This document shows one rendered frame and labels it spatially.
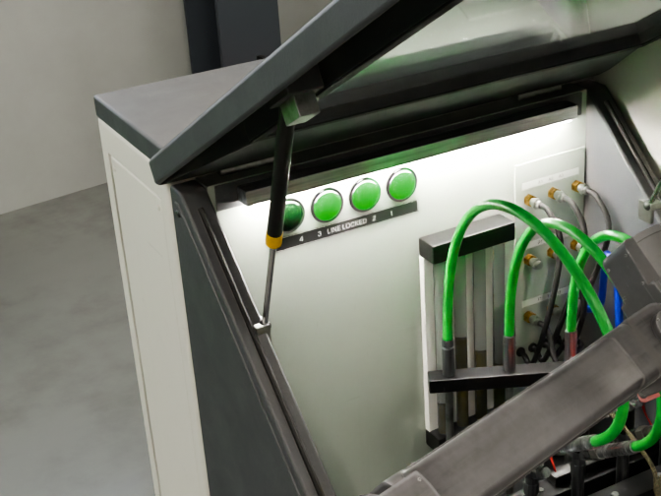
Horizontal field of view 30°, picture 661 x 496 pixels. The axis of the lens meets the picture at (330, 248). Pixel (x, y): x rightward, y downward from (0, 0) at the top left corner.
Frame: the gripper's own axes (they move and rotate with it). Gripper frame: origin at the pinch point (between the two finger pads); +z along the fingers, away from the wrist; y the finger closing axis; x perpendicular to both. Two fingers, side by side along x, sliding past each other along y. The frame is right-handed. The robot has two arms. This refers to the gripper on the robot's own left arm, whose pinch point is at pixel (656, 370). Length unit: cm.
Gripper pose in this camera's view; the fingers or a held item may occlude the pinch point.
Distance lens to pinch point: 136.8
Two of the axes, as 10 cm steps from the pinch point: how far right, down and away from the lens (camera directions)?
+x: 3.7, 8.7, -3.3
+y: -9.3, 3.6, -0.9
